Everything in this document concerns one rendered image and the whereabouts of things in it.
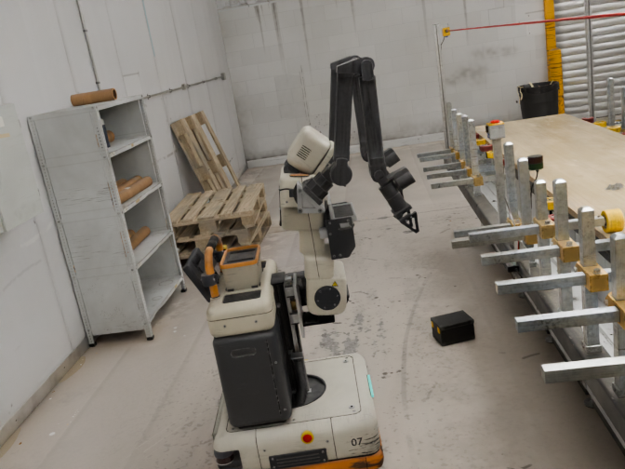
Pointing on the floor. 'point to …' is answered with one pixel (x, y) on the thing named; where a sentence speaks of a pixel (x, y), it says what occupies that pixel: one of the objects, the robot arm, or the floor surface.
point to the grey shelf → (108, 213)
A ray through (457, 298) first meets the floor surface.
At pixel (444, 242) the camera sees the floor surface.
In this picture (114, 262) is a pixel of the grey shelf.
